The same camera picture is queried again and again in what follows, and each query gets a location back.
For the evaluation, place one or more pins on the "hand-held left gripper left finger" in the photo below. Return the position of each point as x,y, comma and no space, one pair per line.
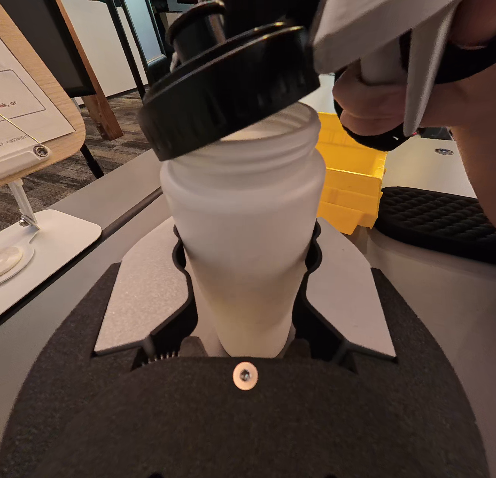
147,296

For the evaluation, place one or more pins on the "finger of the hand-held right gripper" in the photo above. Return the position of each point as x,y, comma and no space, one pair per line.
434,60
387,13

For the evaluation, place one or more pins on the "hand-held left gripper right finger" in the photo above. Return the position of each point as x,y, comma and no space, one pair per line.
349,296

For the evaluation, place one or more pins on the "white plastic bottle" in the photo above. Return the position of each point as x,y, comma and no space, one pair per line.
240,238

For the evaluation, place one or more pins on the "yellow plastic bin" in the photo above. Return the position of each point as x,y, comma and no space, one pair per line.
349,176

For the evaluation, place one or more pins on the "black bottle lid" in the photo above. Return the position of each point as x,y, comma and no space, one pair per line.
232,91

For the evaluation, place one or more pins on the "person's right hand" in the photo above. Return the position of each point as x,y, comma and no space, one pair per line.
372,106

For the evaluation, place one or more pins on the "black textured pad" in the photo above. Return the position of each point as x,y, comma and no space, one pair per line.
442,222

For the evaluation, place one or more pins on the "black metal stand leg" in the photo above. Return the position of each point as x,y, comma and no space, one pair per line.
124,37
91,160

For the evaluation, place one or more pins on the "wooden furniture leg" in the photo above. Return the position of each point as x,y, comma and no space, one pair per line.
101,114

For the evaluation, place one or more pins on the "wooden edged instruction board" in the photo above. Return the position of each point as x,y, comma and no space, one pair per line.
46,106

